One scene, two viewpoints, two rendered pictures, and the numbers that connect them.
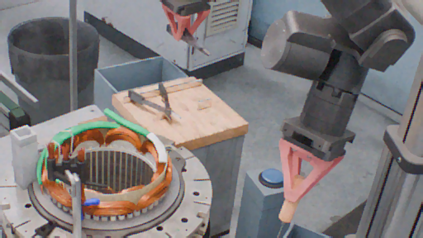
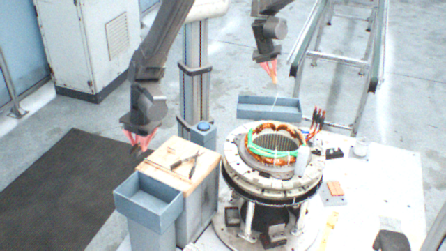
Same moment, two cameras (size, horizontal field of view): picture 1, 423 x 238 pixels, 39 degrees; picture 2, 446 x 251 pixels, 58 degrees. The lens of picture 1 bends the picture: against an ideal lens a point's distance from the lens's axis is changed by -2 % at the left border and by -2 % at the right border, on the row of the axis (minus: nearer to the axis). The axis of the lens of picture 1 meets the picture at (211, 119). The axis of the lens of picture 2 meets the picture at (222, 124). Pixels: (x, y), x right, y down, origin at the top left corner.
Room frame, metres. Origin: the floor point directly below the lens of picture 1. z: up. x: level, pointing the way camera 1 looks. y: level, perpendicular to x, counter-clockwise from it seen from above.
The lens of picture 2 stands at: (1.27, 0.97, 1.90)
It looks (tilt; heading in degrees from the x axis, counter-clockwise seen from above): 36 degrees down; 246
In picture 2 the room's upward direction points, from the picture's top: 3 degrees clockwise
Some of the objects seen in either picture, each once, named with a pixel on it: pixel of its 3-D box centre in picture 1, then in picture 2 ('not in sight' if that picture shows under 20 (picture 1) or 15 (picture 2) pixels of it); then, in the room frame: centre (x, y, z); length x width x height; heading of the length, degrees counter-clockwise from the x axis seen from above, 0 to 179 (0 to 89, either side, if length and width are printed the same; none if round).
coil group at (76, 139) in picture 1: (86, 140); not in sight; (0.78, 0.19, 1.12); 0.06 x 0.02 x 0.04; 133
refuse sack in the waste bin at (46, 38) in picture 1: (54, 71); not in sight; (2.28, 0.70, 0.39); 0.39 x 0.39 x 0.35
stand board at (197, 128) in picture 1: (178, 113); (179, 164); (1.01, 0.06, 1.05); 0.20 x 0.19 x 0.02; 37
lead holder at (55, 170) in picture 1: (66, 169); (318, 118); (0.60, 0.17, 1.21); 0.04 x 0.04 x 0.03; 43
